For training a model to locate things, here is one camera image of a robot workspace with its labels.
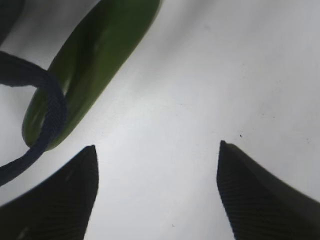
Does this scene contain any green cucumber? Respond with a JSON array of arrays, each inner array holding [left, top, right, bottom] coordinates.
[[21, 0, 162, 151]]

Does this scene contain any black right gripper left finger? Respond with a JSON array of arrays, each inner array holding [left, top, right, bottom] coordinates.
[[0, 145, 99, 240]]

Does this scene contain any dark blue lunch bag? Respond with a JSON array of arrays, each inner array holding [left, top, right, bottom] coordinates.
[[0, 0, 68, 187]]

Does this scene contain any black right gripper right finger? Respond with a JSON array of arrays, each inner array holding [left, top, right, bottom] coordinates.
[[216, 140, 320, 240]]

